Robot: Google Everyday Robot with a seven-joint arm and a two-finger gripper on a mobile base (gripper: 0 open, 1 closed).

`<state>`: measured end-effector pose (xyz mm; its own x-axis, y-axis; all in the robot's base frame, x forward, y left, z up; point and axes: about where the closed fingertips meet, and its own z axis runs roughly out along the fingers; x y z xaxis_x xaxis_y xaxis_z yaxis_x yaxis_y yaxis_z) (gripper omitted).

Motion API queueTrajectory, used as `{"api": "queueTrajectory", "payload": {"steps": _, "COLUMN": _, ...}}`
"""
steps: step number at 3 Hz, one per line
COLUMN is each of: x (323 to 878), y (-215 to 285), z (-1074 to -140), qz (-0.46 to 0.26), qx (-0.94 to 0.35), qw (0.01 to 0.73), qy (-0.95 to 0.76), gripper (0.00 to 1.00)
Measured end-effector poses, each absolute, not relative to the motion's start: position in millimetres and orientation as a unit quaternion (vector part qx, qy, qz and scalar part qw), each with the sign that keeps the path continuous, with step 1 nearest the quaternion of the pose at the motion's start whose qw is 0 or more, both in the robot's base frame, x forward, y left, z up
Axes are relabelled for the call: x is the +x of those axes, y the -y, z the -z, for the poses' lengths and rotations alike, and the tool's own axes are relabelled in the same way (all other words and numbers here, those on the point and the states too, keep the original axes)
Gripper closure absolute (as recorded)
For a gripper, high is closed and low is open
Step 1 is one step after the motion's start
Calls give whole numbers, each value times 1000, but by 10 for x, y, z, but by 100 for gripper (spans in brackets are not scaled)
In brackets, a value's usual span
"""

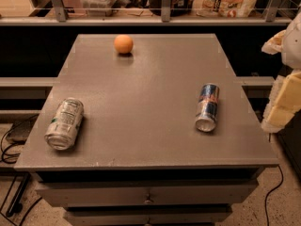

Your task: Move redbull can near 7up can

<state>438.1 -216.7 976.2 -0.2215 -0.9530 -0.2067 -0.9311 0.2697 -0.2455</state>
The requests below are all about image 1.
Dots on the clear plastic container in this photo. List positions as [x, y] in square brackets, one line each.
[100, 8]

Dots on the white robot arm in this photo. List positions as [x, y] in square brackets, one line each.
[291, 54]

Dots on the red bull can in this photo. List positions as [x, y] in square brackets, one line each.
[207, 108]

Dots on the colourful snack bag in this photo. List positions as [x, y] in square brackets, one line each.
[225, 8]

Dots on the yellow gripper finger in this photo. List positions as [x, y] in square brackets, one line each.
[284, 102]
[275, 44]

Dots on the silver 7up can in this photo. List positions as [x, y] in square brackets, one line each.
[64, 126]

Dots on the drawer knob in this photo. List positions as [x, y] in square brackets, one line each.
[148, 200]

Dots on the orange ball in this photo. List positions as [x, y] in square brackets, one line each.
[123, 44]

